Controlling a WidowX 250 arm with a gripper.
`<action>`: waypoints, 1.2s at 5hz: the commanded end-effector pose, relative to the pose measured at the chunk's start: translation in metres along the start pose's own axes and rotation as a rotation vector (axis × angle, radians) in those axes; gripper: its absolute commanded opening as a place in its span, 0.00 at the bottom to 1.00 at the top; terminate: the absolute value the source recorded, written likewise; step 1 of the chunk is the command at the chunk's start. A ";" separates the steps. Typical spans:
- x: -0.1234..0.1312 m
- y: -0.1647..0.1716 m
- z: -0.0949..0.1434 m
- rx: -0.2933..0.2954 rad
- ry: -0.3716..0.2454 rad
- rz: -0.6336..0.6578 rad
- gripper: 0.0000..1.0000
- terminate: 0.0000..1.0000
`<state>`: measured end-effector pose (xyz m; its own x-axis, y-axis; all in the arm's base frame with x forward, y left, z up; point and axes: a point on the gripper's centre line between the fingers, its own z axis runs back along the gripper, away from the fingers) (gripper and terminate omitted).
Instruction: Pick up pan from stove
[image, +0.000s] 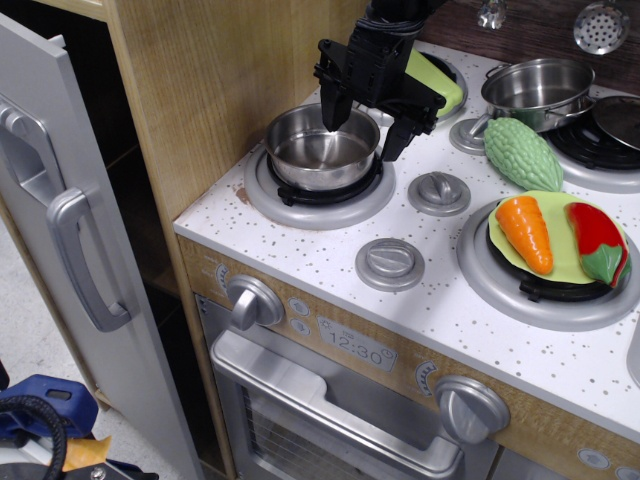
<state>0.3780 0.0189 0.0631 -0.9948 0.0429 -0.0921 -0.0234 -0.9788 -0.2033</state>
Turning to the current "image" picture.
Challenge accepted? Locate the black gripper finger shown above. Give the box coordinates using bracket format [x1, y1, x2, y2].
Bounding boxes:
[320, 82, 353, 132]
[381, 113, 437, 162]

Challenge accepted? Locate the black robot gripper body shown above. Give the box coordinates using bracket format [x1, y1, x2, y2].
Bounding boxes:
[314, 15, 445, 119]

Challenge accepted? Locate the small steel pan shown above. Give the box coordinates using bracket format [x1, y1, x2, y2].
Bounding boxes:
[264, 103, 380, 191]

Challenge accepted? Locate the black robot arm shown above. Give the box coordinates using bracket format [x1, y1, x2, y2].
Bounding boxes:
[314, 1, 445, 162]

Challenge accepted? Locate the front left stove burner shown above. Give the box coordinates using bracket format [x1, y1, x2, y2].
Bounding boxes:
[244, 147, 396, 230]

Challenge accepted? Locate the front right stove burner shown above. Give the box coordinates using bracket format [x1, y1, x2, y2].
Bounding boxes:
[456, 203, 639, 332]

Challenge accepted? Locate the back right stove burner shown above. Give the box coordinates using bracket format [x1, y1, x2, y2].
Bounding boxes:
[543, 113, 639, 194]

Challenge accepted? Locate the light green toy utensil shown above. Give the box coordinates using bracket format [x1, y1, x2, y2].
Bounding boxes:
[404, 47, 464, 119]

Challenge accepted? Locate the back grey stovetop knob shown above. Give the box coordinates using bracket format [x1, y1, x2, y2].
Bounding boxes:
[449, 115, 491, 156]

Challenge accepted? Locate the grey stovetop knob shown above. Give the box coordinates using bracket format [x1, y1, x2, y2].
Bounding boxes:
[407, 171, 471, 217]
[449, 115, 491, 156]
[355, 238, 425, 293]

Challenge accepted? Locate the upper grey stovetop knob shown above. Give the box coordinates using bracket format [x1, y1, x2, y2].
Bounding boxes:
[407, 171, 471, 217]

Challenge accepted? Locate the green bitter melon toy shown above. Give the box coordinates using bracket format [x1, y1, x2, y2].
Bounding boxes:
[484, 117, 564, 192]

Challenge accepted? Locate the hanging steel utensil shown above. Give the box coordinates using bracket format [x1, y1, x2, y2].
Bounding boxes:
[477, 0, 507, 30]

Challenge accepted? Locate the lower grey stovetop knob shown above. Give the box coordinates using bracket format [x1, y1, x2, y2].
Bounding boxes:
[355, 238, 425, 293]

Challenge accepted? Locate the large steel pot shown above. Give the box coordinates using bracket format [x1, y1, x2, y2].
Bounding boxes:
[464, 58, 596, 138]

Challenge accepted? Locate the orange carrot toy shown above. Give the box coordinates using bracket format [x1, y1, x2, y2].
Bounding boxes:
[495, 195, 554, 275]

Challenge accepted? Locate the light green plate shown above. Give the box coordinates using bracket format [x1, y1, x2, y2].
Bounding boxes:
[489, 191, 632, 285]

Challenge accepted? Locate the wooden toy cabinet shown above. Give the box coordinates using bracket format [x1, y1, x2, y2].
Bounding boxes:
[60, 1, 365, 479]

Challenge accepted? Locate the left silver oven knob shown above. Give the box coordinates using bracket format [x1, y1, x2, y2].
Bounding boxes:
[227, 274, 285, 331]

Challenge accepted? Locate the silver oven knob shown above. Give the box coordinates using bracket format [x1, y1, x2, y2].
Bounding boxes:
[435, 375, 511, 445]
[227, 274, 285, 331]

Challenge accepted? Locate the dark pot lid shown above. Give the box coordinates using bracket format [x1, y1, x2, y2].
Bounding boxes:
[592, 95, 640, 150]

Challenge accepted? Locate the oven clock display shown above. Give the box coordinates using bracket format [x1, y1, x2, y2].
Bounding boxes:
[317, 316, 398, 372]

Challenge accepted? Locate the hanging perforated steel skimmer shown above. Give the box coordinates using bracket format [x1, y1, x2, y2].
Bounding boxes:
[573, 1, 631, 56]

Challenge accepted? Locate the red chili pepper toy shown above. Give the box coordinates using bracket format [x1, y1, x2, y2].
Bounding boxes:
[564, 202, 630, 288]

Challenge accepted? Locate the right silver oven knob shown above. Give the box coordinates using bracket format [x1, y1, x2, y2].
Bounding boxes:
[435, 375, 511, 445]

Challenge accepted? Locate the grey fridge door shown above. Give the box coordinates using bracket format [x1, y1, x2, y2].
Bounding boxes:
[1, 17, 203, 479]

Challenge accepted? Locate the silver oven door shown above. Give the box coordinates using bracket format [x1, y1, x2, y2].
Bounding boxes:
[196, 297, 498, 479]

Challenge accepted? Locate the blue clamp device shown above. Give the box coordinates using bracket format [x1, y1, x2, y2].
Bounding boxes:
[1, 371, 159, 479]

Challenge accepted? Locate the black braided cable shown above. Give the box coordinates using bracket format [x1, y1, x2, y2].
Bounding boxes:
[0, 394, 69, 480]

